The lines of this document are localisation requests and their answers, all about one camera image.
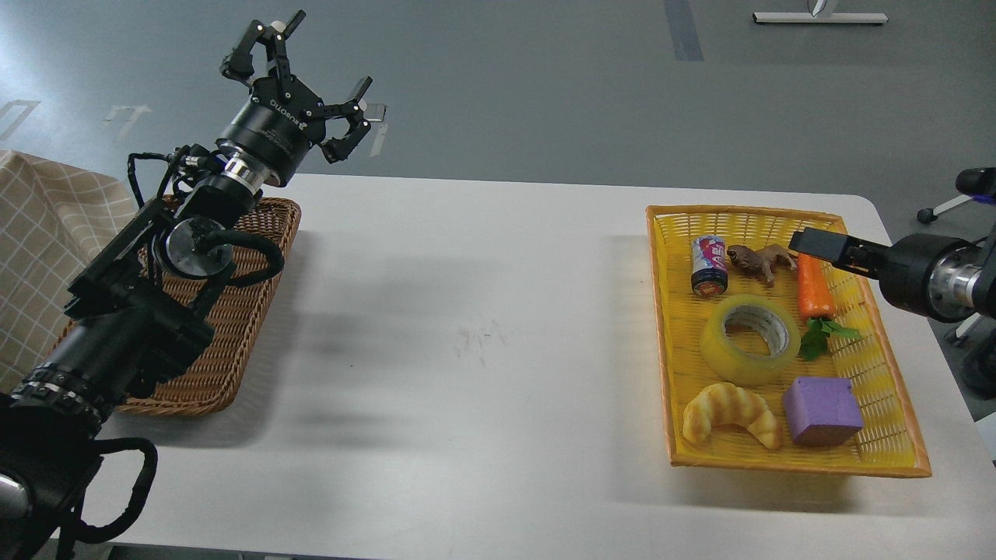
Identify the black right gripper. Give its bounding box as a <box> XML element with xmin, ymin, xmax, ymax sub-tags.
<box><xmin>789</xmin><ymin>227</ymin><xmax>973</xmax><ymax>317</ymax></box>

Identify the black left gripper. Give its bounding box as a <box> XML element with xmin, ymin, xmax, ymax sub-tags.
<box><xmin>215</xmin><ymin>10</ymin><xmax>373</xmax><ymax>187</ymax></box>

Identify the yellow tape roll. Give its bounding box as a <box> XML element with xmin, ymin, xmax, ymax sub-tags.
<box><xmin>700</xmin><ymin>295</ymin><xmax>801</xmax><ymax>387</ymax></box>

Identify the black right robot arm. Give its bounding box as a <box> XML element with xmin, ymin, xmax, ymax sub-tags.
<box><xmin>789</xmin><ymin>227</ymin><xmax>995</xmax><ymax>323</ymax></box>

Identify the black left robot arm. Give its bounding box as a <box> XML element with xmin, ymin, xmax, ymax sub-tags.
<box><xmin>2</xmin><ymin>10</ymin><xmax>371</xmax><ymax>559</ymax></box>

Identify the orange toy carrot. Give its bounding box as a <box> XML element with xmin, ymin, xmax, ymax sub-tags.
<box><xmin>796</xmin><ymin>253</ymin><xmax>862</xmax><ymax>362</ymax></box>

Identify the brown toy animal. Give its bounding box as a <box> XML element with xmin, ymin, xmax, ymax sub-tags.
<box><xmin>726</xmin><ymin>244</ymin><xmax>798</xmax><ymax>289</ymax></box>

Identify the white chair base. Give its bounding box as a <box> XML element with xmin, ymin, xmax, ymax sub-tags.
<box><xmin>915</xmin><ymin>194</ymin><xmax>973</xmax><ymax>224</ymax></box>

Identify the small drink can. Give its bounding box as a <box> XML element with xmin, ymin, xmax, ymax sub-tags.
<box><xmin>690</xmin><ymin>235</ymin><xmax>728</xmax><ymax>298</ymax></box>

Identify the purple foam block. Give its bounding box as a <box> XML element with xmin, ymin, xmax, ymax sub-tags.
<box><xmin>782</xmin><ymin>376</ymin><xmax>864</xmax><ymax>447</ymax></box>

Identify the toy croissant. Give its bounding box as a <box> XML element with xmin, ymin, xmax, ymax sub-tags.
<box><xmin>682</xmin><ymin>382</ymin><xmax>783</xmax><ymax>450</ymax></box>

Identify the yellow plastic basket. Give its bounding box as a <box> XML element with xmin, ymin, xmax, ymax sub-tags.
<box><xmin>645</xmin><ymin>205</ymin><xmax>931</xmax><ymax>478</ymax></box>

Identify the brown wicker basket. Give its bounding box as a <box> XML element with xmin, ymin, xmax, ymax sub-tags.
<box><xmin>25</xmin><ymin>198</ymin><xmax>301</xmax><ymax>419</ymax></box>

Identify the white floor stand base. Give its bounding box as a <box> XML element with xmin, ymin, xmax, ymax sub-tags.
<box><xmin>752</xmin><ymin>1</ymin><xmax>889</xmax><ymax>26</ymax></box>

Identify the beige checkered cloth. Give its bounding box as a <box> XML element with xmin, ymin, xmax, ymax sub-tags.
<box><xmin>1</xmin><ymin>150</ymin><xmax>136</xmax><ymax>391</ymax></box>

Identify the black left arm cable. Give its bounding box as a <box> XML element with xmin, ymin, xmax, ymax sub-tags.
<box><xmin>51</xmin><ymin>437</ymin><xmax>160</xmax><ymax>560</ymax></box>

